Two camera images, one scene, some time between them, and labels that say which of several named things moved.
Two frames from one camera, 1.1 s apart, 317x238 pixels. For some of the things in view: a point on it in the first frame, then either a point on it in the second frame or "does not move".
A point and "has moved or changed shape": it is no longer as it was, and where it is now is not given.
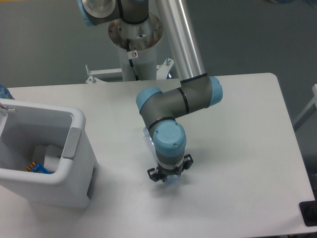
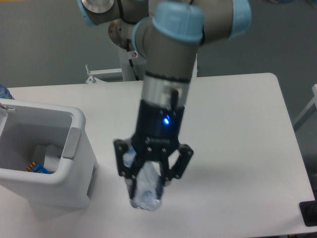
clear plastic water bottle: [172, 179] has moved or changed shape
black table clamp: [308, 210] does not move
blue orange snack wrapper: [36, 167] does not move
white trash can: [55, 137] does not move
